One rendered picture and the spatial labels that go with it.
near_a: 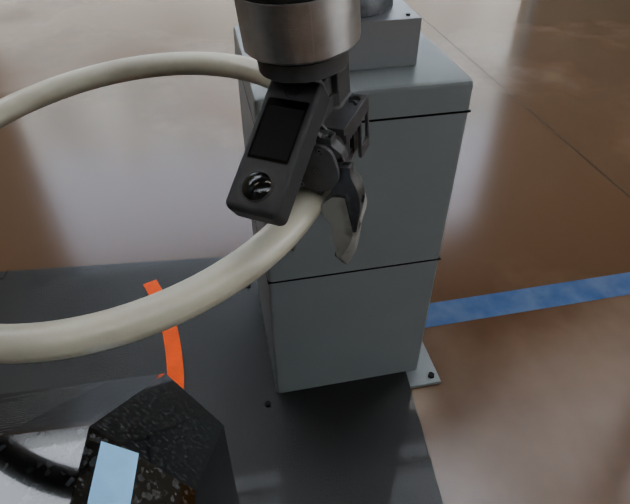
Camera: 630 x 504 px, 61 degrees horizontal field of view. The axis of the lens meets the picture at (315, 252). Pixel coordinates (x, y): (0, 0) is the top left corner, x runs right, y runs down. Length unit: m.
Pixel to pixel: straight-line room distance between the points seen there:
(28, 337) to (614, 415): 1.46
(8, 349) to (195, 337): 1.21
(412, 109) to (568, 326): 1.02
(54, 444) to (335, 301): 0.83
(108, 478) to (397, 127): 0.75
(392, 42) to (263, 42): 0.67
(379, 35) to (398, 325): 0.71
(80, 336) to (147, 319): 0.05
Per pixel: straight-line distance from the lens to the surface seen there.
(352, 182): 0.45
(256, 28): 0.40
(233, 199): 0.41
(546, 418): 1.58
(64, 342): 0.43
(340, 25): 0.40
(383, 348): 1.43
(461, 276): 1.87
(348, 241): 0.50
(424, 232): 1.19
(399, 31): 1.04
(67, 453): 0.54
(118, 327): 0.42
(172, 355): 1.60
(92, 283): 1.91
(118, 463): 0.54
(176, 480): 0.57
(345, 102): 0.48
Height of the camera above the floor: 1.23
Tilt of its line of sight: 40 degrees down
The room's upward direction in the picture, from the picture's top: straight up
